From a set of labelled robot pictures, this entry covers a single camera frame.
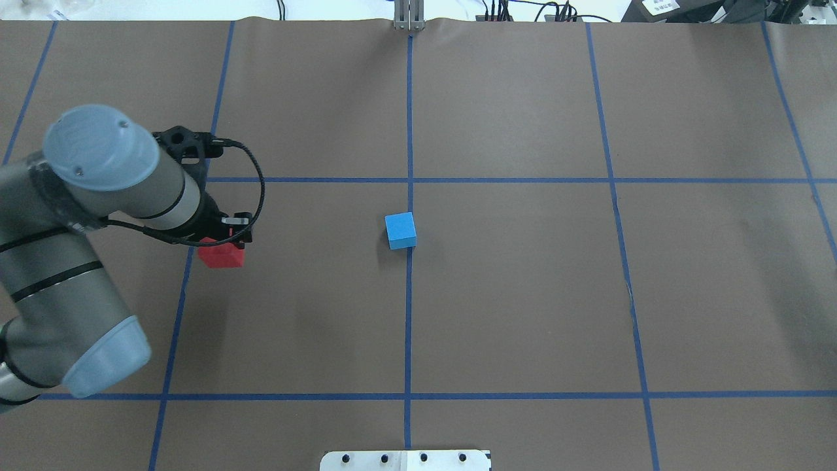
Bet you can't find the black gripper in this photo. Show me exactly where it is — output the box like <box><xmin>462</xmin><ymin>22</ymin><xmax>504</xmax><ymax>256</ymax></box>
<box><xmin>186</xmin><ymin>192</ymin><xmax>254</xmax><ymax>251</ymax></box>

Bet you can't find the red block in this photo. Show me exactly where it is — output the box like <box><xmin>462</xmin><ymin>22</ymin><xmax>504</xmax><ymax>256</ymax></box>
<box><xmin>197</xmin><ymin>243</ymin><xmax>245</xmax><ymax>269</ymax></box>

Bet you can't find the blue block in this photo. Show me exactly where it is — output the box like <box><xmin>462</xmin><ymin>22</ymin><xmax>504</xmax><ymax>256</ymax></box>
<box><xmin>384</xmin><ymin>212</ymin><xmax>417</xmax><ymax>251</ymax></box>

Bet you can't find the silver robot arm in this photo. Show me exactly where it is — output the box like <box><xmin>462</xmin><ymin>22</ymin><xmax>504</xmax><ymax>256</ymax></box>
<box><xmin>1</xmin><ymin>104</ymin><xmax>265</xmax><ymax>413</ymax></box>

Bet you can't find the black power strip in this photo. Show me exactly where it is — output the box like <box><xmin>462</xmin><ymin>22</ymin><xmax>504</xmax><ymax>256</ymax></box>
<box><xmin>468</xmin><ymin>1</ymin><xmax>581</xmax><ymax>23</ymax></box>

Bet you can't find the black box with label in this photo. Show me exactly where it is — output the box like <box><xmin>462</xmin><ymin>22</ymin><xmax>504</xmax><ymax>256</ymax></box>
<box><xmin>620</xmin><ymin>0</ymin><xmax>772</xmax><ymax>24</ymax></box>

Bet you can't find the black camera cable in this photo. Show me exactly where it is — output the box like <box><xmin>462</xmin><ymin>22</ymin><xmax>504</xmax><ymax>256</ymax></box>
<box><xmin>105</xmin><ymin>136</ymin><xmax>267</xmax><ymax>247</ymax></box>

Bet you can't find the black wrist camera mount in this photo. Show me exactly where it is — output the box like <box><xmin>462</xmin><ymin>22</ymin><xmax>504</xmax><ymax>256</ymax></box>
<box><xmin>151</xmin><ymin>126</ymin><xmax>224</xmax><ymax>174</ymax></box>

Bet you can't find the aluminium frame post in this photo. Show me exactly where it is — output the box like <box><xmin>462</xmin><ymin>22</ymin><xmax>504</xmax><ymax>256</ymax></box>
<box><xmin>392</xmin><ymin>0</ymin><xmax>426</xmax><ymax>32</ymax></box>

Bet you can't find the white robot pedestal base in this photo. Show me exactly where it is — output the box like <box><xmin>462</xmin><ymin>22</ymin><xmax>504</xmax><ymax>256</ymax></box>
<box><xmin>319</xmin><ymin>449</ymin><xmax>492</xmax><ymax>470</ymax></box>

